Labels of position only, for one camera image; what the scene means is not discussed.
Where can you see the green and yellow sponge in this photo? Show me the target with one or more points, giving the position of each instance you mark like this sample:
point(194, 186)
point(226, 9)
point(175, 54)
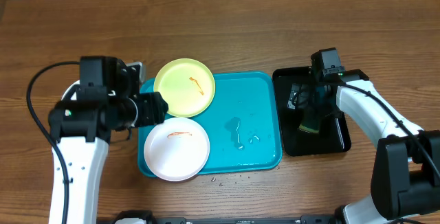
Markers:
point(310, 121)

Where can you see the black plastic tray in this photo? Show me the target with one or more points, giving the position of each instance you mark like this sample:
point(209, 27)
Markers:
point(333, 136)

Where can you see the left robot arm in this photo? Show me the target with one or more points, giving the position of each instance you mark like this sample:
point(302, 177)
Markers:
point(105, 98)

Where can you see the white plate with grey rim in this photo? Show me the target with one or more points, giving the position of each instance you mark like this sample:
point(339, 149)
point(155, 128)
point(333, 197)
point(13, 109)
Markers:
point(70, 93)

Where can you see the yellow-green plate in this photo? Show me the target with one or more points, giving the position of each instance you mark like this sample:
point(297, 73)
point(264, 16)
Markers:
point(187, 86)

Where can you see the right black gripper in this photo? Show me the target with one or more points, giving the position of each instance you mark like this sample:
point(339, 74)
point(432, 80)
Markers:
point(313, 104)

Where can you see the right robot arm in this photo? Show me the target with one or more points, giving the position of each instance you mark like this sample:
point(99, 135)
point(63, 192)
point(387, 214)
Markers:
point(405, 179)

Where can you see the white plate with red smear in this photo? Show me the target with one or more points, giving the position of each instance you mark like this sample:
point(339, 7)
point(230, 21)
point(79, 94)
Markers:
point(177, 149)

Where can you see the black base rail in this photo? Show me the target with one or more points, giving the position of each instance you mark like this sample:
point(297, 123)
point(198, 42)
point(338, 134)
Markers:
point(146, 216)

